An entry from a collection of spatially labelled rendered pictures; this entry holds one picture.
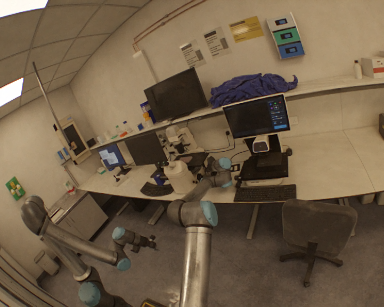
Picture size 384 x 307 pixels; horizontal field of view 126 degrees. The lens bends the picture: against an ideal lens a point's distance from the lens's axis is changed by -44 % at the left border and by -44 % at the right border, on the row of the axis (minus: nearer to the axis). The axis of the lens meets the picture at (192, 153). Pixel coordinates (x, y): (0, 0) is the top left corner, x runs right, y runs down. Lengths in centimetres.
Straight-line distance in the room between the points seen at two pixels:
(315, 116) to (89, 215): 344
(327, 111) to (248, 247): 154
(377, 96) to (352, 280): 163
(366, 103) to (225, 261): 209
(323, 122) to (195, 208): 150
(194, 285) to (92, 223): 275
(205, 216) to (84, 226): 272
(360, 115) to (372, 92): 26
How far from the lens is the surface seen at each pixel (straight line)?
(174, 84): 185
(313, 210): 86
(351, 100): 189
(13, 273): 88
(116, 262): 105
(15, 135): 362
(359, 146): 170
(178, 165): 140
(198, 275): 69
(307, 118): 181
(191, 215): 73
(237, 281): 175
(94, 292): 113
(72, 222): 314
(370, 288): 182
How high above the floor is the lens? 162
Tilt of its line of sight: 23 degrees down
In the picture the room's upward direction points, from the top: 24 degrees counter-clockwise
